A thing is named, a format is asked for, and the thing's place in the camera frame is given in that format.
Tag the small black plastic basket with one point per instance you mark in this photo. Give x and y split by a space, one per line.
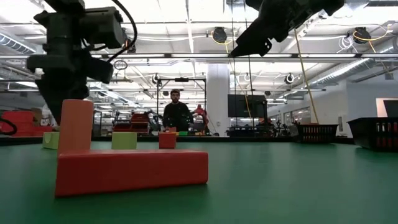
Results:
315 133

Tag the silver round air duct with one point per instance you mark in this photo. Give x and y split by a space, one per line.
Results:
348 67

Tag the grey ribbed air duct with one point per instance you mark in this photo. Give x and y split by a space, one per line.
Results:
12 43

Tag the green foam arch block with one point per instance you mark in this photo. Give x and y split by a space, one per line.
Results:
51 140

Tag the red stacked mats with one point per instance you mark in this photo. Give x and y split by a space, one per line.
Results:
21 123

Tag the black monitor on stand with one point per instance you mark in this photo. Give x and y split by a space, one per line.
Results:
239 105

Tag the orange foam cylinder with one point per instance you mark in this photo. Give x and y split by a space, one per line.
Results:
76 124

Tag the red background robot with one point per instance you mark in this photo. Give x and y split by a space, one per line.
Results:
201 111

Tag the small red foam block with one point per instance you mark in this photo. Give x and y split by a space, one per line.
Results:
167 140

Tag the large black plastic basket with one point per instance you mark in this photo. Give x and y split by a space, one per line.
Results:
376 133

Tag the white humanoid figure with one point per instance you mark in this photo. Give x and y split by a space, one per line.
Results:
45 119

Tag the yellow hanging pole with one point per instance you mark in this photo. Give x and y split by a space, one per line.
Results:
306 81

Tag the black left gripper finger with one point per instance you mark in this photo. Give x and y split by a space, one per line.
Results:
59 91

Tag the wall screen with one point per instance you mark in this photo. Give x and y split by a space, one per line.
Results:
390 107

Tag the long red foam block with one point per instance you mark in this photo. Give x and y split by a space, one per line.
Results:
130 171

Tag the person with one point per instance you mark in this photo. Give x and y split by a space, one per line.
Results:
177 115

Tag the green foam cube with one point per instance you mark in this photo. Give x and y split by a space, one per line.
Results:
124 140

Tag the red tool cart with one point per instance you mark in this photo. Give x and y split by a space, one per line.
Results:
138 119

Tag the distant green block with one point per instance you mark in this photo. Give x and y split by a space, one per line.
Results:
183 133

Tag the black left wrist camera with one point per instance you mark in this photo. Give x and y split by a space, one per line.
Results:
102 26

